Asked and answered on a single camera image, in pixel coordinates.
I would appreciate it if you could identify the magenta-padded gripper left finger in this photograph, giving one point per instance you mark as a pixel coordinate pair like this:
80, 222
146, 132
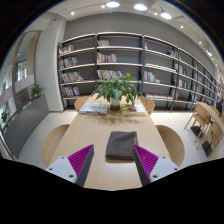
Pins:
63, 166

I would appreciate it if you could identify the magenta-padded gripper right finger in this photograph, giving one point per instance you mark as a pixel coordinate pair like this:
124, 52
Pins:
160, 166

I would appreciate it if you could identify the zigzag striped brown towel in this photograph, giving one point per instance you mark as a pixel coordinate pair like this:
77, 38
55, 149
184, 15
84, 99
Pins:
120, 145

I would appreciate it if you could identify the wooden slatted chair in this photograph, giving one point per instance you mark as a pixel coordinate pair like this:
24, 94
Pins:
200, 116
213, 135

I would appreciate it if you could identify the yellow-green cover book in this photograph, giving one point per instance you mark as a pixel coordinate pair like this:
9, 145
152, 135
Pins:
133, 110

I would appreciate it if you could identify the large white cover book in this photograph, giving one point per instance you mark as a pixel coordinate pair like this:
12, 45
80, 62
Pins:
94, 108

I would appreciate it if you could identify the small green background plant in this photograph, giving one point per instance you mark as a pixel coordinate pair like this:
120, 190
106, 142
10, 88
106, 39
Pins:
36, 90

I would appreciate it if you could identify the green potted plant white pot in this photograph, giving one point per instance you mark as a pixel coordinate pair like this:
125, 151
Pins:
115, 88

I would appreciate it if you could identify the grey bookshelf unit with books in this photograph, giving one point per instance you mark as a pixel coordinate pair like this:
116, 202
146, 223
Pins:
80, 56

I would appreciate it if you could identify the ceiling lights group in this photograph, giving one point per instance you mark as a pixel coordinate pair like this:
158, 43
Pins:
112, 4

